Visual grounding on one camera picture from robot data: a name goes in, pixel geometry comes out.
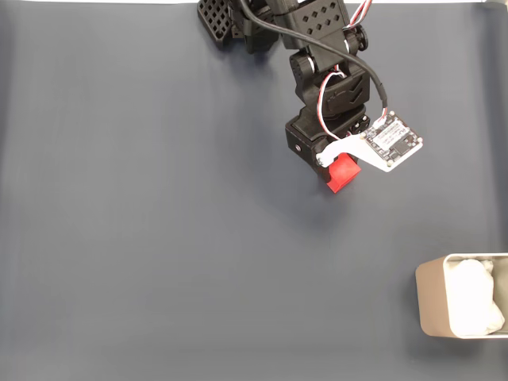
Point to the red cube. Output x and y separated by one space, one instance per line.
343 174

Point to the beige plastic box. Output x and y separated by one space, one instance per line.
430 297

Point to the dark blue table mat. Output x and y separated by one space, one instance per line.
158 198

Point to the white crumpled paper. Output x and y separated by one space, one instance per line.
472 297

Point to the white camera board with mount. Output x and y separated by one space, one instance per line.
393 143

